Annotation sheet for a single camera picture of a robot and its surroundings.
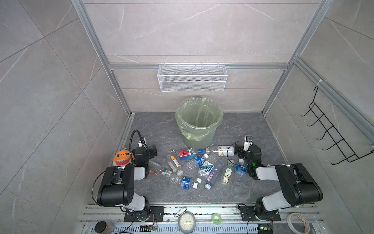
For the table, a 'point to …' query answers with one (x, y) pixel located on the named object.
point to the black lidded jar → (103, 227)
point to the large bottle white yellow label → (221, 150)
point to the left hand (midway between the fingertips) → (147, 144)
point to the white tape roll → (306, 224)
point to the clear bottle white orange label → (175, 165)
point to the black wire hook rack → (347, 152)
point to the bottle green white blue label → (205, 169)
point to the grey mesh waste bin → (208, 142)
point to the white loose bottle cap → (198, 180)
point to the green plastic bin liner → (196, 117)
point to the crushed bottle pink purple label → (214, 176)
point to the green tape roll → (216, 219)
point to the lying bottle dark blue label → (177, 182)
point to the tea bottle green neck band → (228, 173)
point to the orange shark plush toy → (121, 158)
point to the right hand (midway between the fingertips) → (244, 143)
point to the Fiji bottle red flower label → (187, 154)
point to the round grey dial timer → (187, 222)
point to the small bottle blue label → (240, 175)
